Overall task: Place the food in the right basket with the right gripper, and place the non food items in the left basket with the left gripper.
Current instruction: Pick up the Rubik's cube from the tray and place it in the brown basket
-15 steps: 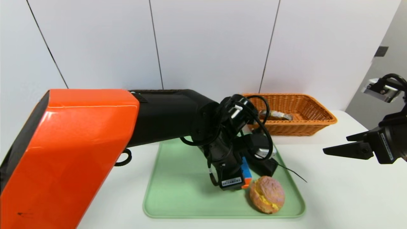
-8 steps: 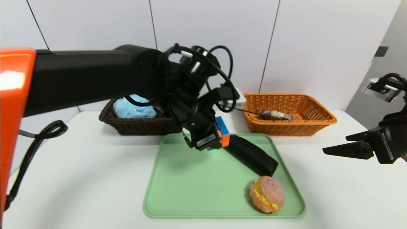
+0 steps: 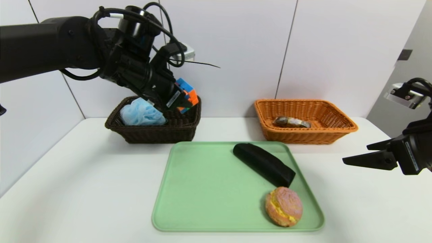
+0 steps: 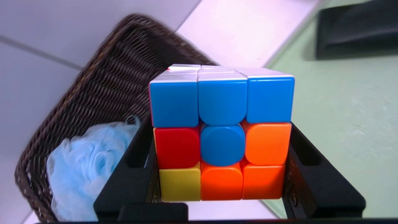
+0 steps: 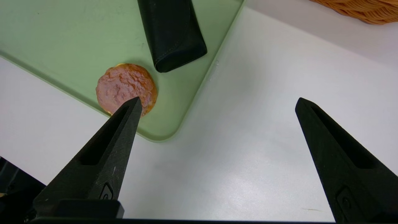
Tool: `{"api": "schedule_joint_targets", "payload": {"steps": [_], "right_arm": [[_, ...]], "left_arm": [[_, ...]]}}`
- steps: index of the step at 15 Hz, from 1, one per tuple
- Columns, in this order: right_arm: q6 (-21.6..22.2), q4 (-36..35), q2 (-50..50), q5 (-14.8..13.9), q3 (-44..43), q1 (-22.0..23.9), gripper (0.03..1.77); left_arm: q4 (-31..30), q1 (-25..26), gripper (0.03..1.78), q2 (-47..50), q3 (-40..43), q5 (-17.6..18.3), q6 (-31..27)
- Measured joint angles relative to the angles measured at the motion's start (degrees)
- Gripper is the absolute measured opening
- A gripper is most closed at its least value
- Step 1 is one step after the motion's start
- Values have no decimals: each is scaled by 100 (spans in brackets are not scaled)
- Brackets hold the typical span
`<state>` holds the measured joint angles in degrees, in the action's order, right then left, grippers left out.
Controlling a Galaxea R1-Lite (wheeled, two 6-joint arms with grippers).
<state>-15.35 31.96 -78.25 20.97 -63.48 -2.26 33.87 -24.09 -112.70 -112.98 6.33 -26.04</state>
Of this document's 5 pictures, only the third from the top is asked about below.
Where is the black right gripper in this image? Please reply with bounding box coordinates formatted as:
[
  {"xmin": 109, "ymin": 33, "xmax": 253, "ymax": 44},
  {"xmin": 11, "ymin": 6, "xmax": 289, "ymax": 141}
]
[{"xmin": 342, "ymin": 132, "xmax": 432, "ymax": 176}]

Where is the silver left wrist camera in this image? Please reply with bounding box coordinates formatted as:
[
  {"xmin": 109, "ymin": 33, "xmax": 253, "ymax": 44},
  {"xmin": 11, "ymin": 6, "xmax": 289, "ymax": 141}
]
[{"xmin": 162, "ymin": 42, "xmax": 195, "ymax": 62}]

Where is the black fabric pouch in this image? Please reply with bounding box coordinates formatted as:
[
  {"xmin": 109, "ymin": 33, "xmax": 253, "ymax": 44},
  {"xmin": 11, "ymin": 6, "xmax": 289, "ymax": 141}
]
[{"xmin": 233, "ymin": 143, "xmax": 296, "ymax": 188}]

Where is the light blue bath loofah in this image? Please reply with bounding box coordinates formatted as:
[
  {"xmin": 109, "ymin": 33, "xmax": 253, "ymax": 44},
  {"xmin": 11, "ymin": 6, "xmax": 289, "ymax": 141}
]
[{"xmin": 120, "ymin": 97, "xmax": 167, "ymax": 126}]

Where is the chocolate balls pack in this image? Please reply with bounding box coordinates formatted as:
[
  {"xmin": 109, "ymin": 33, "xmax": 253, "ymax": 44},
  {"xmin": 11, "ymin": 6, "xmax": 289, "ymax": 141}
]
[{"xmin": 273, "ymin": 116, "xmax": 311, "ymax": 128}]

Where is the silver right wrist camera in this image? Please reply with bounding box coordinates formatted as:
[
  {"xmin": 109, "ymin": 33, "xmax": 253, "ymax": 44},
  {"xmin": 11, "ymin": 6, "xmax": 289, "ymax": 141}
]
[{"xmin": 385, "ymin": 83, "xmax": 426, "ymax": 109}]

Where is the black zip tie tail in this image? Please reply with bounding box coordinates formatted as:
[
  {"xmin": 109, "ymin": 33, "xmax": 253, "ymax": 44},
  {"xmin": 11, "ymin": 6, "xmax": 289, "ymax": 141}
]
[{"xmin": 169, "ymin": 60, "xmax": 221, "ymax": 69}]

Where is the light green plastic tray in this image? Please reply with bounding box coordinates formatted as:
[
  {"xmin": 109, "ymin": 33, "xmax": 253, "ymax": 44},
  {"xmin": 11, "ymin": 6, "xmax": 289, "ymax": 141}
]
[{"xmin": 152, "ymin": 141, "xmax": 325, "ymax": 233}]

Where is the orange wicker basket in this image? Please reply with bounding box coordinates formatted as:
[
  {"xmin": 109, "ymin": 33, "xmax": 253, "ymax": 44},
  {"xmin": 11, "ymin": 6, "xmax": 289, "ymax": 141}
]
[{"xmin": 254, "ymin": 99, "xmax": 358, "ymax": 145}]

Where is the dark brown wicker basket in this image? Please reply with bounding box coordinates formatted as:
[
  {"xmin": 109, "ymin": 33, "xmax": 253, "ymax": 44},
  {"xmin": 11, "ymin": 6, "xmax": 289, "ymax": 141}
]
[{"xmin": 105, "ymin": 95, "xmax": 202, "ymax": 144}]

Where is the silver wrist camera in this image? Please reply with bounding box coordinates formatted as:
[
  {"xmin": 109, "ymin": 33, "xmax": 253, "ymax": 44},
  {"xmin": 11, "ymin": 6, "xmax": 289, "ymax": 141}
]
[
  {"xmin": 385, "ymin": 83, "xmax": 426, "ymax": 109},
  {"xmin": 162, "ymin": 42, "xmax": 195, "ymax": 62}
]

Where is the colourful puzzle cube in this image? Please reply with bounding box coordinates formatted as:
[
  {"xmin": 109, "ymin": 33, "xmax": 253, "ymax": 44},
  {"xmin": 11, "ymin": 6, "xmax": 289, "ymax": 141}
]
[{"xmin": 175, "ymin": 78, "xmax": 198, "ymax": 114}]

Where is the round cream filled bun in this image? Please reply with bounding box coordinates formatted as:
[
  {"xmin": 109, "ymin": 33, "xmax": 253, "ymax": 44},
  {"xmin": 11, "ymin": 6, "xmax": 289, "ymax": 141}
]
[{"xmin": 265, "ymin": 187, "xmax": 303, "ymax": 227}]

